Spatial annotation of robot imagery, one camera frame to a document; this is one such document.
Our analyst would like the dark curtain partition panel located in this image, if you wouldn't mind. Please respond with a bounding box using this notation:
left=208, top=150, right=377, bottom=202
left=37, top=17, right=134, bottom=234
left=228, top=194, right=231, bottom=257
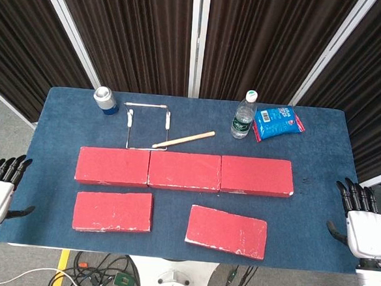
left=30, top=0, right=203, bottom=98
left=284, top=0, right=381, bottom=193
left=193, top=0, right=380, bottom=110
left=0, top=0, right=99, bottom=133

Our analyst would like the green circuit board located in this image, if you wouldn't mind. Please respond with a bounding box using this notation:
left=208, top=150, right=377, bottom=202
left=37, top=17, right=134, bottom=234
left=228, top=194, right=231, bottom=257
left=114, top=272, right=136, bottom=286

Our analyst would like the metal wire frame cutter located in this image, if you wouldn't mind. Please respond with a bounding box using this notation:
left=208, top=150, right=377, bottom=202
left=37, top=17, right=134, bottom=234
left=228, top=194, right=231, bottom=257
left=120, top=101, right=174, bottom=153

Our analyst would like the white floor cable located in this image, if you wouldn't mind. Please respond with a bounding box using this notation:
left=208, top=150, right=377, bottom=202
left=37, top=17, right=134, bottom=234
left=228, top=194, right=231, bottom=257
left=0, top=264, right=86, bottom=286

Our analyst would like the silver blue drink can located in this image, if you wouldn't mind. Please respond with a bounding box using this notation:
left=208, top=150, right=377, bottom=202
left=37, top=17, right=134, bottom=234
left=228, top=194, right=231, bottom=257
left=92, top=85, right=121, bottom=117

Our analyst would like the clear plastic water bottle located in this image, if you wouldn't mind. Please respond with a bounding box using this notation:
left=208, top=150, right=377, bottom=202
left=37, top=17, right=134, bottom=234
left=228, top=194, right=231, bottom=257
left=230, top=88, right=259, bottom=141

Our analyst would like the wooden stick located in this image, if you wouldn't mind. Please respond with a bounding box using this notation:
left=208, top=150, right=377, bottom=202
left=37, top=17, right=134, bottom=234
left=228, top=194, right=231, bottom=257
left=151, top=127, right=216, bottom=153

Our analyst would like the black cable green connector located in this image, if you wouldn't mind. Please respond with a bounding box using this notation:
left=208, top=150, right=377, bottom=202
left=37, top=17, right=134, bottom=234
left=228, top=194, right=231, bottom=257
left=224, top=264, right=260, bottom=286

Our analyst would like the black floor cable bundle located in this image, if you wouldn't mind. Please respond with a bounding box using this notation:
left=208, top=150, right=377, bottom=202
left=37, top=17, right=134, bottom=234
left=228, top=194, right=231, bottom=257
left=48, top=249, right=147, bottom=286

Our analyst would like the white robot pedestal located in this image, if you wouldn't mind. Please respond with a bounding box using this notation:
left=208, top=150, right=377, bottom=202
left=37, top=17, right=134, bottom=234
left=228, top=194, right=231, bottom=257
left=128, top=255, right=219, bottom=286

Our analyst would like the blue table mat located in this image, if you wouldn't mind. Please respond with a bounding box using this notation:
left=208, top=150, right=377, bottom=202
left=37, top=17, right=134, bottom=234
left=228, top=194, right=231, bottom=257
left=0, top=82, right=381, bottom=276

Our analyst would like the blue red snack packet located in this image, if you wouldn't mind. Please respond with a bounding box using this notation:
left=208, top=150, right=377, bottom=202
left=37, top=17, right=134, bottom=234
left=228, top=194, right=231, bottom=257
left=251, top=103, right=307, bottom=147

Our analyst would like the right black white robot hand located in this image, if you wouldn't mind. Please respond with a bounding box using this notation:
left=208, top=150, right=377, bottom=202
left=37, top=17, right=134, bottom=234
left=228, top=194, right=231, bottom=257
left=324, top=176, right=381, bottom=261

